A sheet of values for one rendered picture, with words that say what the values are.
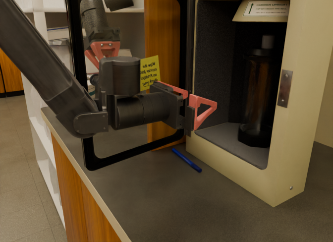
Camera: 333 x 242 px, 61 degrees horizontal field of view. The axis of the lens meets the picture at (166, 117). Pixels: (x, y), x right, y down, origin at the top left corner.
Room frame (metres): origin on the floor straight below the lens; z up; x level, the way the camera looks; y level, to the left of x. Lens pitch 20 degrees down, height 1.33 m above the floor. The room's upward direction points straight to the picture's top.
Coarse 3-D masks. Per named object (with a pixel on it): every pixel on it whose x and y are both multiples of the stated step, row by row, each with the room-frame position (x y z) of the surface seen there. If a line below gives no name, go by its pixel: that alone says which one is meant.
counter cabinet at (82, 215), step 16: (64, 160) 1.00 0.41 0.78; (64, 176) 1.04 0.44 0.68; (64, 192) 1.09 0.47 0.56; (80, 192) 0.83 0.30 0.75; (64, 208) 1.14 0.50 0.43; (80, 208) 0.85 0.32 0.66; (96, 208) 0.68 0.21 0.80; (80, 224) 0.88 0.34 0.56; (96, 224) 0.70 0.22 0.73; (80, 240) 0.92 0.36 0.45; (96, 240) 0.71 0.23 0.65; (112, 240) 0.58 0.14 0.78
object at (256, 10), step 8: (248, 0) 0.64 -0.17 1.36; (256, 0) 0.62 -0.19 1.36; (264, 0) 0.61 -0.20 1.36; (272, 0) 0.60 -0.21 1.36; (280, 0) 0.60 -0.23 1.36; (288, 0) 0.60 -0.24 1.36; (240, 8) 0.66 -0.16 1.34; (248, 8) 0.63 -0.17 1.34; (256, 8) 0.62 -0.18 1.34; (264, 8) 0.60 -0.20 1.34; (272, 8) 0.60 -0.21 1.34; (280, 8) 0.59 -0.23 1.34; (288, 8) 0.59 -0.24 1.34; (240, 16) 0.64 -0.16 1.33; (248, 16) 0.62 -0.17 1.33; (256, 16) 0.61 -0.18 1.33; (264, 16) 0.60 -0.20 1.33; (272, 16) 0.59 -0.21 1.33; (280, 16) 0.59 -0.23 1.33
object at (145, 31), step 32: (96, 0) 0.59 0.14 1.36; (128, 0) 0.64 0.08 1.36; (160, 0) 0.69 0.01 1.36; (96, 32) 0.59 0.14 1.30; (128, 32) 0.64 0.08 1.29; (160, 32) 0.69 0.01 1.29; (96, 64) 0.59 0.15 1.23; (160, 64) 0.69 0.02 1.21; (128, 128) 0.63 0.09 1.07; (160, 128) 0.69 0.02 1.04
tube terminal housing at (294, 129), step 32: (224, 0) 0.79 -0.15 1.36; (320, 0) 0.52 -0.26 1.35; (288, 32) 0.52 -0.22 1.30; (320, 32) 0.53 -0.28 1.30; (288, 64) 0.51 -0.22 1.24; (320, 64) 0.54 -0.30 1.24; (320, 96) 0.55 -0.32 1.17; (288, 128) 0.50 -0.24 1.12; (224, 160) 0.63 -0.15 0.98; (288, 160) 0.51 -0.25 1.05; (256, 192) 0.54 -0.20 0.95; (288, 192) 0.52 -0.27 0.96
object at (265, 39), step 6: (264, 36) 0.68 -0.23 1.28; (270, 36) 0.67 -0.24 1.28; (264, 42) 0.67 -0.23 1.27; (270, 42) 0.67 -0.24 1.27; (252, 48) 0.68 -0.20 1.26; (258, 48) 0.67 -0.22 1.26; (264, 48) 0.67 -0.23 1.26; (270, 48) 0.67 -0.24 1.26; (276, 48) 0.67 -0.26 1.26; (282, 48) 0.67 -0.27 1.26; (252, 54) 0.66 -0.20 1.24; (258, 54) 0.65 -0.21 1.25; (264, 54) 0.64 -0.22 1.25; (270, 54) 0.64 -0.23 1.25; (276, 54) 0.64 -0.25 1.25; (282, 54) 0.65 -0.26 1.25
